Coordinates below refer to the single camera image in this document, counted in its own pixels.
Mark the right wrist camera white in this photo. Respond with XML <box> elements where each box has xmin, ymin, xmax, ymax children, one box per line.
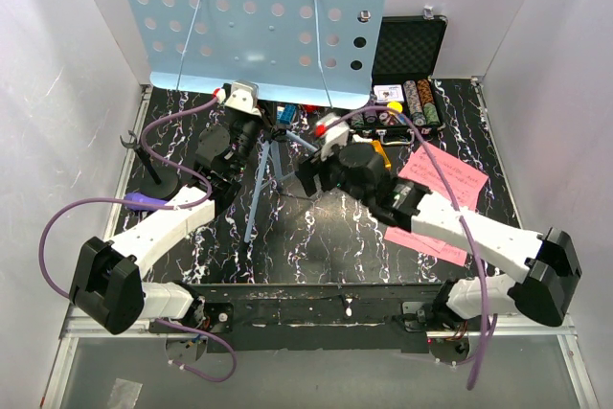
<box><xmin>314</xmin><ymin>113</ymin><xmax>350</xmax><ymax>161</ymax></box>

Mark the yellow round chip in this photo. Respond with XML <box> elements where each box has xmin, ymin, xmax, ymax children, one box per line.
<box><xmin>387</xmin><ymin>101</ymin><xmax>403</xmax><ymax>114</ymax></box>

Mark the purple toy microphone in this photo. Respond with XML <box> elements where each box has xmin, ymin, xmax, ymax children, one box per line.
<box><xmin>124</xmin><ymin>192</ymin><xmax>168</xmax><ymax>212</ymax></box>

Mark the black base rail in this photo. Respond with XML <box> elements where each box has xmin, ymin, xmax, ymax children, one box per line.
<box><xmin>162</xmin><ymin>284</ymin><xmax>478</xmax><ymax>353</ymax></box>

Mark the pink sheet music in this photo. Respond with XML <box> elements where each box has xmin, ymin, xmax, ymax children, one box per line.
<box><xmin>398</xmin><ymin>143</ymin><xmax>488</xmax><ymax>211</ymax></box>
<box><xmin>384</xmin><ymin>228</ymin><xmax>467</xmax><ymax>266</ymax></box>

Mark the black microphone stand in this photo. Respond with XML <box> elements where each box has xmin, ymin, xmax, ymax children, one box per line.
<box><xmin>120</xmin><ymin>130</ymin><xmax>180</xmax><ymax>201</ymax></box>

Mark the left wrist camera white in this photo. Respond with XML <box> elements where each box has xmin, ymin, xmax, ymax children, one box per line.
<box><xmin>224</xmin><ymin>80</ymin><xmax>261</xmax><ymax>117</ymax></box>

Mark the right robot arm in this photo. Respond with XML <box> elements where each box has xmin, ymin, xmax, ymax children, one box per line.
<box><xmin>297</xmin><ymin>143</ymin><xmax>582</xmax><ymax>330</ymax></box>

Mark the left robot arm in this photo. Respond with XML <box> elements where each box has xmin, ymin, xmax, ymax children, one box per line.
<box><xmin>69</xmin><ymin>108</ymin><xmax>263</xmax><ymax>334</ymax></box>

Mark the black poker chip case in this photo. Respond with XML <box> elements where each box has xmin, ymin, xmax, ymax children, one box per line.
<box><xmin>371</xmin><ymin>15</ymin><xmax>448</xmax><ymax>136</ymax></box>

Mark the blue toy brick block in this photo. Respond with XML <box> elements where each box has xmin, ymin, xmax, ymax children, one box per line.
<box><xmin>276</xmin><ymin>103</ymin><xmax>297</xmax><ymax>125</ymax></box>

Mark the white card deck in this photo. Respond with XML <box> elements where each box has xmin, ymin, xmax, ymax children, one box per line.
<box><xmin>373</xmin><ymin>84</ymin><xmax>405</xmax><ymax>104</ymax></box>

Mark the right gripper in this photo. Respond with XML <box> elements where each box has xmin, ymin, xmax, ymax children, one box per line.
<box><xmin>295</xmin><ymin>141</ymin><xmax>373</xmax><ymax>207</ymax></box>

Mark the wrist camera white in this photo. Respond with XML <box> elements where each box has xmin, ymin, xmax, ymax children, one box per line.
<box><xmin>224</xmin><ymin>80</ymin><xmax>261</xmax><ymax>117</ymax></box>
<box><xmin>314</xmin><ymin>113</ymin><xmax>350</xmax><ymax>161</ymax></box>

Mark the light blue music stand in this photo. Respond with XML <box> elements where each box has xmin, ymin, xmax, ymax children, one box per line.
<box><xmin>109</xmin><ymin>0</ymin><xmax>398</xmax><ymax>243</ymax></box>

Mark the yellow toy bin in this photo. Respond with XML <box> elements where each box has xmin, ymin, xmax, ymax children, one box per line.
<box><xmin>371</xmin><ymin>140</ymin><xmax>392</xmax><ymax>171</ymax></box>

